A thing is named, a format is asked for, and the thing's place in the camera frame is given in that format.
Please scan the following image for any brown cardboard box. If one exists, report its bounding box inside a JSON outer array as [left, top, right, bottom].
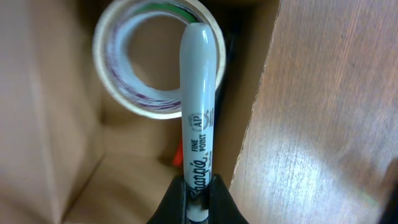
[[0, 0, 282, 224]]

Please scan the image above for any beige masking tape roll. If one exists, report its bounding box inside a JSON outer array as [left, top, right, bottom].
[[93, 1, 226, 119]]

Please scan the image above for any red utility knife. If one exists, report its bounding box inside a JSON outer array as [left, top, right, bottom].
[[172, 140, 183, 167]]

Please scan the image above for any black marker pen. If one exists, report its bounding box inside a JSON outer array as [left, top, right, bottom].
[[180, 22, 217, 223]]

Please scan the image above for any green tape roll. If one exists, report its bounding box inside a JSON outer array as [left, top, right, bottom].
[[136, 2, 200, 24]]

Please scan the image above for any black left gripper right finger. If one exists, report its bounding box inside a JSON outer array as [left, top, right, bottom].
[[208, 174, 248, 224]]

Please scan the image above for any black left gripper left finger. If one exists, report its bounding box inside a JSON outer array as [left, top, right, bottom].
[[147, 175, 187, 224]]

